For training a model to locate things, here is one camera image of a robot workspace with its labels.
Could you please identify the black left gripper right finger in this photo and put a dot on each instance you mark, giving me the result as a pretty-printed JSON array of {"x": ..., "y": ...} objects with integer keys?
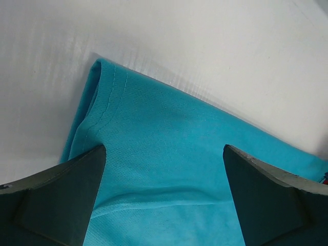
[{"x": 275, "y": 207}]

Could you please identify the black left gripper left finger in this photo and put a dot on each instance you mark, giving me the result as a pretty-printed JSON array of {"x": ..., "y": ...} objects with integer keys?
[{"x": 54, "y": 206}]

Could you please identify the teal t shirt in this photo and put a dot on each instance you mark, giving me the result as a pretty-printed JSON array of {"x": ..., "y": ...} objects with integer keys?
[{"x": 164, "y": 181}]

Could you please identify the folded red t shirt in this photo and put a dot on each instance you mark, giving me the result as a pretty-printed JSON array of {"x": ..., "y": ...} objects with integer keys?
[{"x": 324, "y": 179}]

